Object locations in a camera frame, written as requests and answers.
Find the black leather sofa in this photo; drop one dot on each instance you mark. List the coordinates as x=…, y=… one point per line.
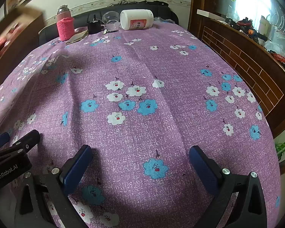
x=166, y=11

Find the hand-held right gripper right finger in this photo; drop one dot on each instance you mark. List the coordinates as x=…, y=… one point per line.
x=203, y=167

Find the brown paper sheet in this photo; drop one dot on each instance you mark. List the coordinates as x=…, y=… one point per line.
x=76, y=38

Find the white jug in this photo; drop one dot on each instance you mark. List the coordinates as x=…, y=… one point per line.
x=264, y=26

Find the purple floral tablecloth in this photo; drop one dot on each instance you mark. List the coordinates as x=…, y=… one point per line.
x=156, y=123

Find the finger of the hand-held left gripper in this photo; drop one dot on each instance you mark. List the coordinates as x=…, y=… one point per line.
x=0, y=139
x=28, y=139

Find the wooden cabinet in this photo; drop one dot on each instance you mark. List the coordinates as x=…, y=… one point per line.
x=239, y=52

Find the pink bottle with knitted sleeve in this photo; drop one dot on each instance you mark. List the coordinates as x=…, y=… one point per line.
x=65, y=29

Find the cardboard box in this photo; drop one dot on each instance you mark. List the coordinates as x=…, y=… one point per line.
x=16, y=33

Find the white plastic jar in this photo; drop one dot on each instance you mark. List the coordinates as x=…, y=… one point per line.
x=137, y=16

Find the small black stick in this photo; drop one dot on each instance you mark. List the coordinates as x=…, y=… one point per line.
x=110, y=31

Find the clear plastic cup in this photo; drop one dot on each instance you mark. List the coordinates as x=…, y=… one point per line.
x=110, y=20

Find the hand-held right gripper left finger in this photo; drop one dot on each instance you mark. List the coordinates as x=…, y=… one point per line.
x=78, y=168

